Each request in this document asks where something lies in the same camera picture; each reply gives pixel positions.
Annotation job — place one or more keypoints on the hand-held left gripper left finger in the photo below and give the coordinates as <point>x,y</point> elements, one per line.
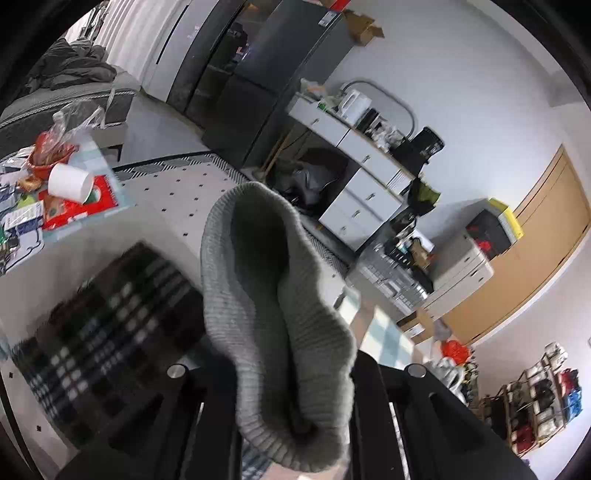
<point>212,392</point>

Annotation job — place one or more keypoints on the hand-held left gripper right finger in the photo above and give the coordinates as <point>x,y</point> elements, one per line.
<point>369,392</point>

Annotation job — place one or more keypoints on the grey hoodie with red print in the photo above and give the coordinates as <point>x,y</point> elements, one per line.
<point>277,323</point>

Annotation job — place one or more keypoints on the brown blue checked blanket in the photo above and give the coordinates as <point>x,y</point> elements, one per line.
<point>383,337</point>

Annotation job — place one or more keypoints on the small cardboard box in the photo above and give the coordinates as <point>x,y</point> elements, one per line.
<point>415,327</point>

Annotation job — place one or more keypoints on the red plastic bag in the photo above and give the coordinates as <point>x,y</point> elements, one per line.
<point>455,351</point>

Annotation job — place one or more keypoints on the silver suitcase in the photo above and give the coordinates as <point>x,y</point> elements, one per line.
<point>392,279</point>

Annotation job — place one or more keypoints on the dark plaid folded cloth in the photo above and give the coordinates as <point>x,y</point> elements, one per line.
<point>115,323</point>

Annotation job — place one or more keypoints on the white storage cabinet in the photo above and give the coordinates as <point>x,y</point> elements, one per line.
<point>461,270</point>

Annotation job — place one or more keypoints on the wooden shoe rack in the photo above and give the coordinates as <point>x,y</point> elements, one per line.
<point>540,397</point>

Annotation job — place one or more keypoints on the white dotted mat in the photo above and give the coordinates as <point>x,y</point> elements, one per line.
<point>175,203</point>

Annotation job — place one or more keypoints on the black box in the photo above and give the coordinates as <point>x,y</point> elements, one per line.
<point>489,230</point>

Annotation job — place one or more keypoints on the green black bag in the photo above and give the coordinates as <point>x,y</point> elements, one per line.
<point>422,196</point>

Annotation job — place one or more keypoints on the white drawer desk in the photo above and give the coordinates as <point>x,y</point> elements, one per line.
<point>364,184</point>

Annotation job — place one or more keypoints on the wooden door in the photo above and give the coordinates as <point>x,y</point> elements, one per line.
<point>531,258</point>

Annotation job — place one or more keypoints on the yellow box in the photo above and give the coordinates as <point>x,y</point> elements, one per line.
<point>510,219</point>

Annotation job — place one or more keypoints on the red snack packet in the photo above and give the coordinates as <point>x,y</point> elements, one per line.
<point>99,198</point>

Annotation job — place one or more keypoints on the black coffee machine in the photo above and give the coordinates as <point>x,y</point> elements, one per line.
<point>422,145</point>

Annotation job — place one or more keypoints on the white paper cup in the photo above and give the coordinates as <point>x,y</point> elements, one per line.
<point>69,182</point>

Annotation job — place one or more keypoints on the pile of small packets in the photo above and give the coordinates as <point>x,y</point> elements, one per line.
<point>18,217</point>

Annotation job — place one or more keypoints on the white kettle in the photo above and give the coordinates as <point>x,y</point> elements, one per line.
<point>354,107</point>

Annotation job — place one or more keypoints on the clear plastic bag with snacks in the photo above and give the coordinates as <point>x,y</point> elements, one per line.
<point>55,143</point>

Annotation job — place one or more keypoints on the black refrigerator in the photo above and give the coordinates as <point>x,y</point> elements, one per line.
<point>277,69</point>

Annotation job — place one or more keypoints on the black glass cabinet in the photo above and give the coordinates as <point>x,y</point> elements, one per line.
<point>203,60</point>

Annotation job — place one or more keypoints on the white wardrobe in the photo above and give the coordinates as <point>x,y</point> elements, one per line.
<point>157,46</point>

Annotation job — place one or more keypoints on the dark grey quilt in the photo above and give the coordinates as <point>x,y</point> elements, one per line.
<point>69,67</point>

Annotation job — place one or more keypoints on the open cardboard box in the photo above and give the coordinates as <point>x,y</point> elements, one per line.
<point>362,27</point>

